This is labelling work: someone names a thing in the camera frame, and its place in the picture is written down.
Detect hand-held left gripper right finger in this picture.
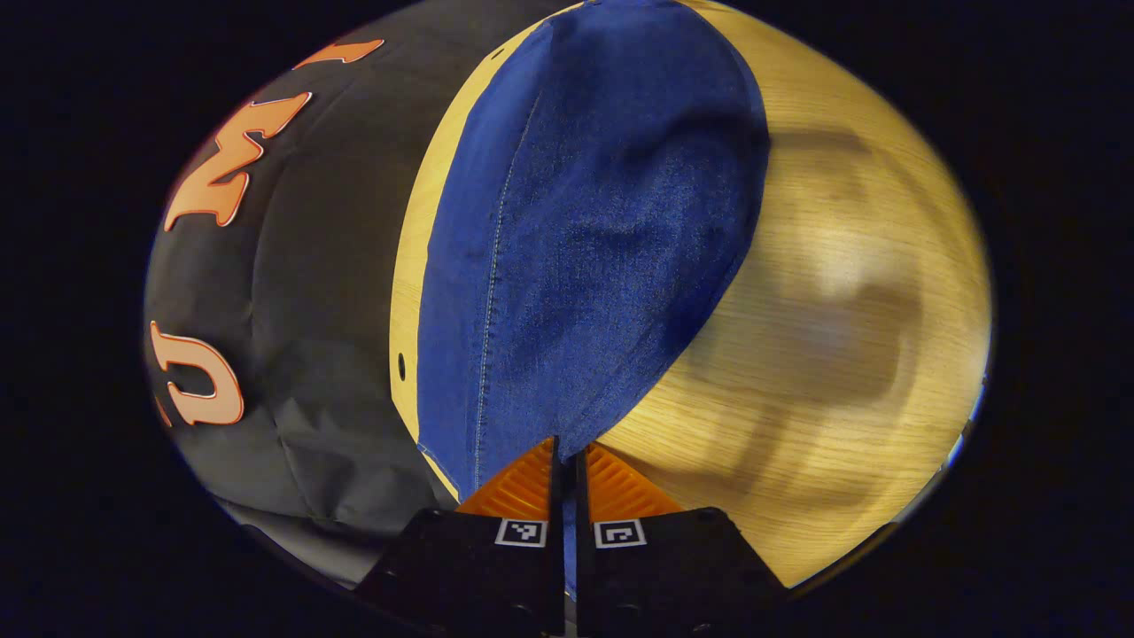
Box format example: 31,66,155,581
576,443,789,637

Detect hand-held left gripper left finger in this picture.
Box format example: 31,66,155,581
354,436,566,637

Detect blue denim jeans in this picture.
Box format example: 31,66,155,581
416,0,772,603

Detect black backdrop cloth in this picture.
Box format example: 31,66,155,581
142,0,586,590

